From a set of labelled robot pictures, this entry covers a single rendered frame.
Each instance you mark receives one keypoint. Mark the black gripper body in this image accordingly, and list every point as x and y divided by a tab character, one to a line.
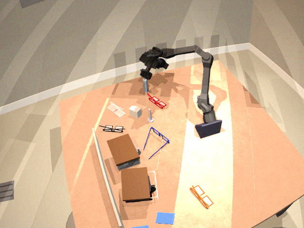
153	63

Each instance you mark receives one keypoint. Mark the light grey cylinder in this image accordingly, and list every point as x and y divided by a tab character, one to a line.
145	85

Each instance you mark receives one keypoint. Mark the brown flat slab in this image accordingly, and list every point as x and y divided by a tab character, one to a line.
136	185

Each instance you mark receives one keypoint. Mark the beige flat panel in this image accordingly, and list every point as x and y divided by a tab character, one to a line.
107	181

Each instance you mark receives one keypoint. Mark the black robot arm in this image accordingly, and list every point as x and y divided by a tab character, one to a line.
207	60

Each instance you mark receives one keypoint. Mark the black rectangular glasses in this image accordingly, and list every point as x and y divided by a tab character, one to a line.
109	128

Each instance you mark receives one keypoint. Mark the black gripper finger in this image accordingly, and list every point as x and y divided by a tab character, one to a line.
153	54
145	73

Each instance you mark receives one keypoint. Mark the beige block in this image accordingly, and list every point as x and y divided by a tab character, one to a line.
135	111

